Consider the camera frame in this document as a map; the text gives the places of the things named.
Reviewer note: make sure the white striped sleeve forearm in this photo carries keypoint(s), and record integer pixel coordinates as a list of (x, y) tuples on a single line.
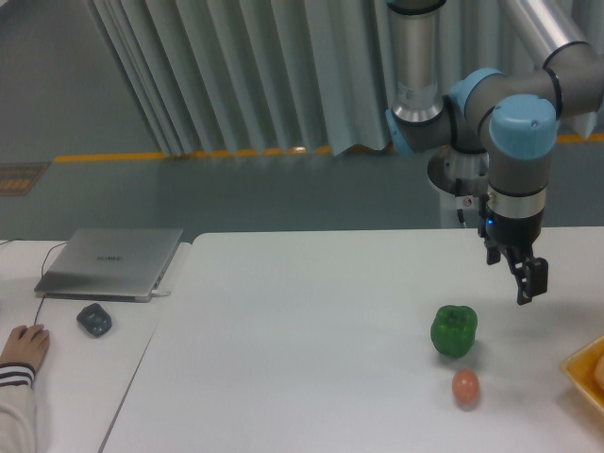
[(18, 408)]

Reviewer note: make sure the black small device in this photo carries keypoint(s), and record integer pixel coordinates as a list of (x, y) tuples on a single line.
[(95, 320)]

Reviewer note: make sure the person's hand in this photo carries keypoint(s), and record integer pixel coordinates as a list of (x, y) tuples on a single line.
[(26, 346)]

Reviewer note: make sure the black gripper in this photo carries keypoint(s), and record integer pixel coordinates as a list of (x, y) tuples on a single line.
[(515, 237)]

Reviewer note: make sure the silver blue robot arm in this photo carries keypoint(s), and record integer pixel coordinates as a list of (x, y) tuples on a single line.
[(494, 133)]

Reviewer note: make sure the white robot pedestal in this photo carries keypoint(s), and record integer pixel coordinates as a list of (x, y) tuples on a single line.
[(460, 179)]

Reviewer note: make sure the silver laptop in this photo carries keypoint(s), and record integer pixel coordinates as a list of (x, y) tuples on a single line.
[(111, 264)]

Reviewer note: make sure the brown egg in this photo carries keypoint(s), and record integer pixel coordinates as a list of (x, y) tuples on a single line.
[(465, 387)]

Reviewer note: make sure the yellow tray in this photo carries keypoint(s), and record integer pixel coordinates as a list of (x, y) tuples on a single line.
[(584, 369)]

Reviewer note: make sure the pale green curtain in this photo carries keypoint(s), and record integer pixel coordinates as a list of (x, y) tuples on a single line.
[(260, 75)]

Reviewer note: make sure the green bell pepper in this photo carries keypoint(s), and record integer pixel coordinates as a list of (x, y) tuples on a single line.
[(453, 330)]

